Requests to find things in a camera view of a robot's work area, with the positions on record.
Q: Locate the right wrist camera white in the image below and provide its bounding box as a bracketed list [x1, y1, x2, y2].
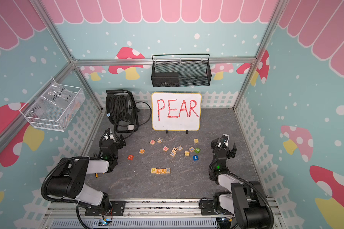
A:
[220, 134, 229, 147]

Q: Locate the black cable reel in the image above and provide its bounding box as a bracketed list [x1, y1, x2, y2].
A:
[105, 89, 152, 134]

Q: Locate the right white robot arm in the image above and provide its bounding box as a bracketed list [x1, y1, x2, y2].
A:
[208, 134, 274, 229]

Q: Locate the white board with PEAR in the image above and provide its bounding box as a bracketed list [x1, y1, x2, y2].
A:
[151, 93, 202, 131]

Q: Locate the black mesh wall basket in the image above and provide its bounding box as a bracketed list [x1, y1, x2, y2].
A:
[152, 53, 212, 87]

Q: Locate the black box in basket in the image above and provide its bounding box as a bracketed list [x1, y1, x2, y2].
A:
[152, 72, 179, 87]

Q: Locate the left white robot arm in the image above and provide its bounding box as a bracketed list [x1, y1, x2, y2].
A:
[41, 128, 126, 216]

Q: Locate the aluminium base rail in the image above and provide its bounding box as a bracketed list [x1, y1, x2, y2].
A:
[45, 198, 282, 229]

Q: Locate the clear plastic wall bin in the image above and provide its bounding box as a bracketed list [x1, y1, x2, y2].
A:
[19, 78, 86, 132]

